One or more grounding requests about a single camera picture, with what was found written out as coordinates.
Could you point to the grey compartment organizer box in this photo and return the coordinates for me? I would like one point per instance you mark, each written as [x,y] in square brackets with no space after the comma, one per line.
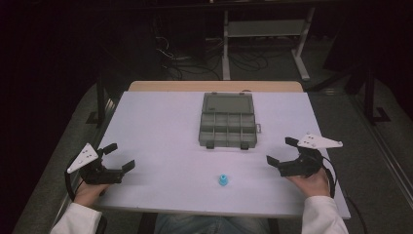
[228,120]

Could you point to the white board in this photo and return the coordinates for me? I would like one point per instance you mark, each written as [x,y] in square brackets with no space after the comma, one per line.
[162,136]

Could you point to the black metal stand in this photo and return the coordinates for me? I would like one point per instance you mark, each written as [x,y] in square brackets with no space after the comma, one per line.
[101,100]
[371,97]

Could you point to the white metal table frame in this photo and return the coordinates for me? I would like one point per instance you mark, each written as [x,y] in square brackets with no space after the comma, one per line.
[266,42]

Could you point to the small blue plastic part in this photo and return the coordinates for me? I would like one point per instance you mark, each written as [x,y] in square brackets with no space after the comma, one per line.
[223,179]

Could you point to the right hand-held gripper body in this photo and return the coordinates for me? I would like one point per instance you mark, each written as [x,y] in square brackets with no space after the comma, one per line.
[305,159]

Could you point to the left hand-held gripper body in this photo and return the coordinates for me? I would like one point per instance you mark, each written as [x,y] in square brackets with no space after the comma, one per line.
[94,169]

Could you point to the person's legs in jeans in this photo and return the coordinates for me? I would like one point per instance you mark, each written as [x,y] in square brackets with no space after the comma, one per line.
[212,225]

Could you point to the person's left hand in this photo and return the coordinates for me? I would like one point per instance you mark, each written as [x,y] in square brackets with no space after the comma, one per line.
[91,192]

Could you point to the wooden table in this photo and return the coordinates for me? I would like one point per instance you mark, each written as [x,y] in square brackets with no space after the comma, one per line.
[214,86]

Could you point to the person's right hand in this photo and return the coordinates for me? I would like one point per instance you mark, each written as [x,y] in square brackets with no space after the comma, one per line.
[311,186]

